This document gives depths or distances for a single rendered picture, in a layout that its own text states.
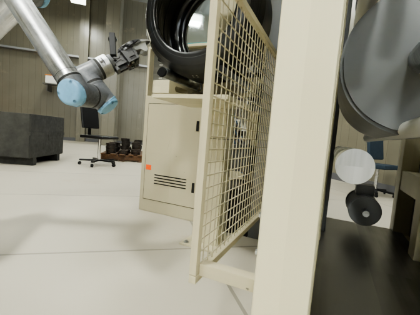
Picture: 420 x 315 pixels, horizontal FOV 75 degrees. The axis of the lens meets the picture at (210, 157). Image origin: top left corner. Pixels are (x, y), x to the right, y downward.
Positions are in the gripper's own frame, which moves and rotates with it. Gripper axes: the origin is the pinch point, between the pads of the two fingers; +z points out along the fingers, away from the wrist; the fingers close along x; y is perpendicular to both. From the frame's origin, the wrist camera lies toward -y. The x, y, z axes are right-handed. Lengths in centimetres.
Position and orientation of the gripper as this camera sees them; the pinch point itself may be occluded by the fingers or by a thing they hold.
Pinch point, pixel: (146, 40)
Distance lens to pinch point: 137.4
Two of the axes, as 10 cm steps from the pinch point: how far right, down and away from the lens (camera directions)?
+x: 2.5, -2.4, -9.4
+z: 7.6, -5.5, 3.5
